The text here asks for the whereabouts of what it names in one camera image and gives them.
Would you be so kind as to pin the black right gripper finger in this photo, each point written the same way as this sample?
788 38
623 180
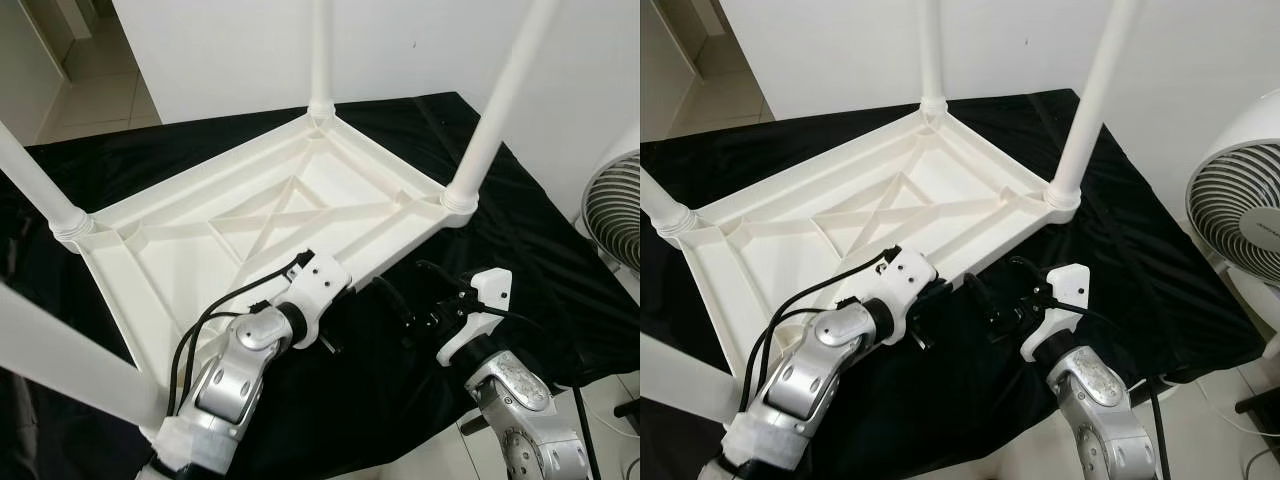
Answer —
1028 270
392 300
440 275
978 295

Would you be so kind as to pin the white plastic children table top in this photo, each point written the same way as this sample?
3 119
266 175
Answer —
930 180
330 185

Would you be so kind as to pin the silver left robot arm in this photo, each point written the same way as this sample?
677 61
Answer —
810 380
235 380

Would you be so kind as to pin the black tablecloth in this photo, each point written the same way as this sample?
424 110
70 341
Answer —
1150 270
540 270

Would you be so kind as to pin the white round floor fan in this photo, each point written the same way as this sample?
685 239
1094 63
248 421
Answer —
1240 215
615 210

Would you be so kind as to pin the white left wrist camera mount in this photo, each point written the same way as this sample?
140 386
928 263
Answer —
320 285
910 280

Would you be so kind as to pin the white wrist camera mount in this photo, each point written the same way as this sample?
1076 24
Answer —
910 280
1068 288
490 290
320 285

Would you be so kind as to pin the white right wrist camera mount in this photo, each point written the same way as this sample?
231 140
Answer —
490 290
1068 288

